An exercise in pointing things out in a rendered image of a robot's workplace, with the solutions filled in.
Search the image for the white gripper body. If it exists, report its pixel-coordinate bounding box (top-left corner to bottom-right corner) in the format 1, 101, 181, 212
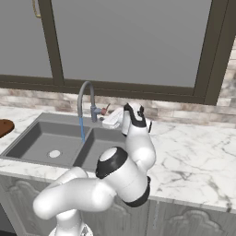
101, 107, 124, 130

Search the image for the grey curved sink faucet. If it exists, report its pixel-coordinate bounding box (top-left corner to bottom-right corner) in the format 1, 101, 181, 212
77, 80, 104, 124

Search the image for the round white sink drain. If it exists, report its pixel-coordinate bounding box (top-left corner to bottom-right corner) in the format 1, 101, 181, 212
48, 149, 63, 159

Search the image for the grey double basin sink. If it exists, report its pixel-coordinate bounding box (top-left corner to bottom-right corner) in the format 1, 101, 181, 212
0, 112, 130, 173

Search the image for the brown wooden cutting board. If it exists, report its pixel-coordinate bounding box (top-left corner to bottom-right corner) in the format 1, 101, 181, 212
0, 118, 16, 139

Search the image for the blue water stream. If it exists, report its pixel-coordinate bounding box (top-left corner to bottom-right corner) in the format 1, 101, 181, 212
78, 116, 87, 144

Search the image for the dark framed window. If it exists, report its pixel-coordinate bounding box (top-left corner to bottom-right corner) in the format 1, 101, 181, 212
0, 0, 236, 106

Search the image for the grey carved cupboard door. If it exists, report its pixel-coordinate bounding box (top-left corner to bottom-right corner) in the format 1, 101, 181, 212
0, 173, 64, 236
147, 198, 236, 236
80, 195, 149, 236

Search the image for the reddish faucet lever handle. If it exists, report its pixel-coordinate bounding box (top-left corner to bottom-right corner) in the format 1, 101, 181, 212
100, 103, 112, 115

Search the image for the gold window handle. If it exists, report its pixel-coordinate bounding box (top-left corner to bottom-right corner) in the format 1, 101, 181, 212
31, 0, 42, 18

